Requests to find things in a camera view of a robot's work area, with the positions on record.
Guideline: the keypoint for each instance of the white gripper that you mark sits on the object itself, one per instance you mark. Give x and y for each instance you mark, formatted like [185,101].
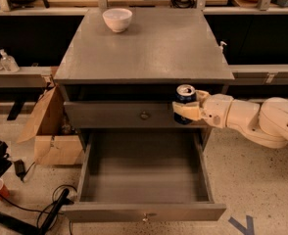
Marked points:
[218,110]

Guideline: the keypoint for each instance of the blue pepsi can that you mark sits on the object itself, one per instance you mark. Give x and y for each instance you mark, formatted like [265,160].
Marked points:
[184,94]

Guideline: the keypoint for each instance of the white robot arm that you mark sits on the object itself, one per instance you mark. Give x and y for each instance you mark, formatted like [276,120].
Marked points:
[265,124]

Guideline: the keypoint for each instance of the grey drawer cabinet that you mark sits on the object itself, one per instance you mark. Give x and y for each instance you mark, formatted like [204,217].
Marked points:
[160,50]

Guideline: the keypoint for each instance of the open grey middle drawer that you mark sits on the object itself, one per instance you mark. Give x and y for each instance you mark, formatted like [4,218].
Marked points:
[144,176]

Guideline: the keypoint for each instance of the closed grey top drawer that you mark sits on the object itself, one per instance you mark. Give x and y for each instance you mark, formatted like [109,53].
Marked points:
[125,115]

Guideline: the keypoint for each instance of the small white pump bottle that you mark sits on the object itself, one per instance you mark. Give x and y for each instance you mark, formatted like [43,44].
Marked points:
[222,45]

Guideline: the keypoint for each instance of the white ceramic bowl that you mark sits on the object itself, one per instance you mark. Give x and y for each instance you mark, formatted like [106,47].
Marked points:
[117,19]

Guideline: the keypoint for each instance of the brown cardboard box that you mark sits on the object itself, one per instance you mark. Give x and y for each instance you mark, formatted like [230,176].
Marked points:
[54,142]

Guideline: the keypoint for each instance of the black power adapter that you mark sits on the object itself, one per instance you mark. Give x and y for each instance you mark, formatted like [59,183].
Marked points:
[19,168]

